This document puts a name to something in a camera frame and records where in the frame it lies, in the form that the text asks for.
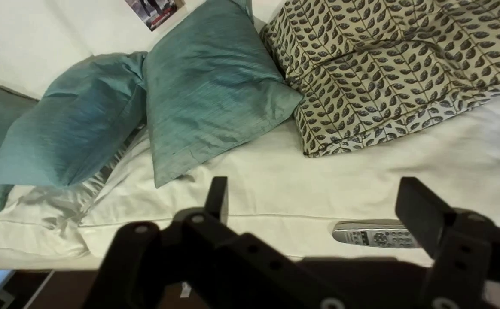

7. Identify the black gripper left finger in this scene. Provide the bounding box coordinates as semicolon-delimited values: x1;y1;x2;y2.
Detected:
204;174;231;225

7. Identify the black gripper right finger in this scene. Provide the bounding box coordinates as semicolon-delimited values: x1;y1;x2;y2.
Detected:
394;175;465;261

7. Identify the grey remote control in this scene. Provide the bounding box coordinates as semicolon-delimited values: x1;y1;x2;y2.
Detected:
332;218;425;251

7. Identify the white sofa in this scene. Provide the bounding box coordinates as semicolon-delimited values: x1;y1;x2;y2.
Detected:
0;0;500;271

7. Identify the large leaf patterned pillow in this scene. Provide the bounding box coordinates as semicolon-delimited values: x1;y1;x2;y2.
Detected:
259;0;500;160

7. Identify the small book with red cover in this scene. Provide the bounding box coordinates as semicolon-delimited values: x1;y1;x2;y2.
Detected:
124;0;188;33

